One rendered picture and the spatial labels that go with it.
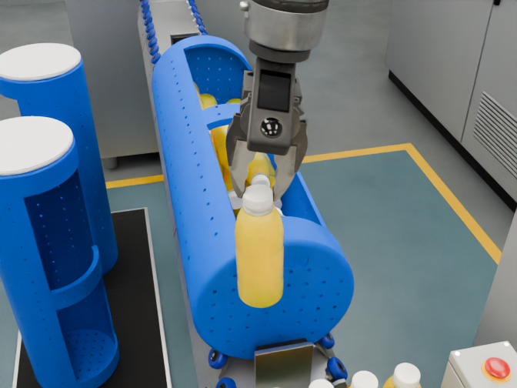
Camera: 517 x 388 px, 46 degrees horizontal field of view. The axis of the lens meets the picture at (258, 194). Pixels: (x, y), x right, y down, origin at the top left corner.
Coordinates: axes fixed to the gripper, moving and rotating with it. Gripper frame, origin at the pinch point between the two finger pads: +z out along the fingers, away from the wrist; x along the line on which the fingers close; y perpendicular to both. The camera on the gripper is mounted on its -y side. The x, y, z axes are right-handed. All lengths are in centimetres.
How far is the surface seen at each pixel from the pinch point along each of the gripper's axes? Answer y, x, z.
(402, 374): -4.5, -25.8, 27.5
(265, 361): 2.5, -5.7, 35.1
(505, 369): -6.1, -39.8, 23.0
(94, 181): 120, 48, 83
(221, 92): 95, 5, 31
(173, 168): 42, 14, 24
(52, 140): 73, 48, 39
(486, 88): 212, -127, 67
